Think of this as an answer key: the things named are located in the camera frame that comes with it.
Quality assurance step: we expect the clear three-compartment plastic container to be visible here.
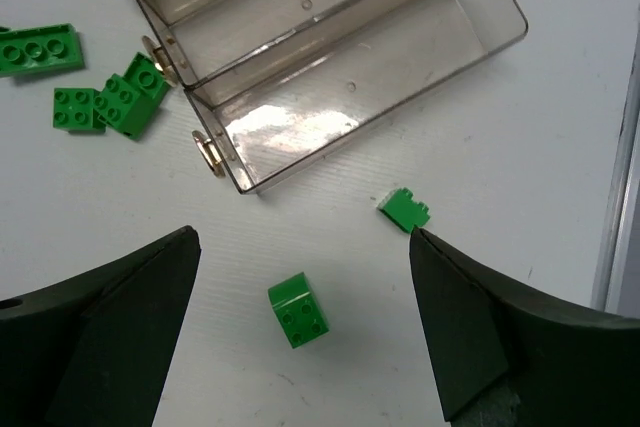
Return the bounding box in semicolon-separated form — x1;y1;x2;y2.
135;0;529;194

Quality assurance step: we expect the small green lego brick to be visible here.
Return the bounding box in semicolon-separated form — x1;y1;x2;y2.
377;187;431;234

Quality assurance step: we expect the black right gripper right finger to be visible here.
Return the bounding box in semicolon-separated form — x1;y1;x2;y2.
409;229;639;426

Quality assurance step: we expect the green curved lego brick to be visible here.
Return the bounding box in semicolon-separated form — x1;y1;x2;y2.
268;272;329;349

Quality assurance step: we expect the green lego plate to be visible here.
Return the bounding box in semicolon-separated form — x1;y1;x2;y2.
1;23;85;77

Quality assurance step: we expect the green stacked lego brick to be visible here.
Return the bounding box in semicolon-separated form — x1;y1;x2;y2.
93;53;170;140

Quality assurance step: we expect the green square lego brick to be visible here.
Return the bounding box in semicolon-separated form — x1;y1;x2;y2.
52;88;106;133

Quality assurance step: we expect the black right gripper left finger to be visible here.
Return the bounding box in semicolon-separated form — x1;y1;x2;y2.
1;226;201;426

